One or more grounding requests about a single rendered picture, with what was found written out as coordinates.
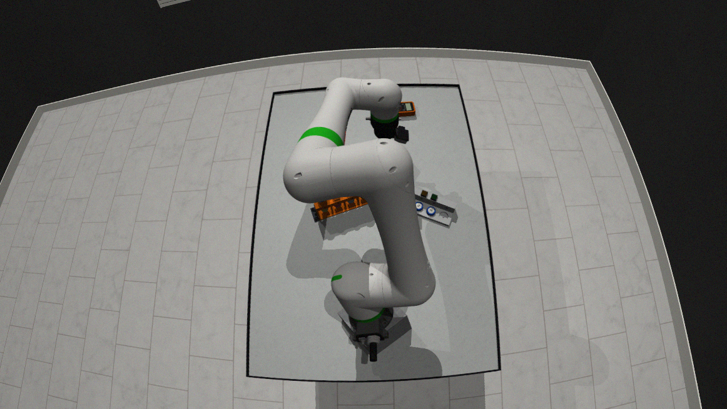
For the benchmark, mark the orange tube rack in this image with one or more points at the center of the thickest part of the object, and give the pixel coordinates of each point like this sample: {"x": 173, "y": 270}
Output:
{"x": 358, "y": 202}

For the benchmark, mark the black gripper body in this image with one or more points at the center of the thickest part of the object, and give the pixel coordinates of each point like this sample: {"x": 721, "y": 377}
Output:
{"x": 385, "y": 135}

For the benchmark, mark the orange digital multimeter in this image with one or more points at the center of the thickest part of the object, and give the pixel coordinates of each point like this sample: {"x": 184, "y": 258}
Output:
{"x": 406, "y": 109}

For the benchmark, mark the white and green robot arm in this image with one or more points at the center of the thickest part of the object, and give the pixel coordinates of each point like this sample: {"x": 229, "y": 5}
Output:
{"x": 321, "y": 167}

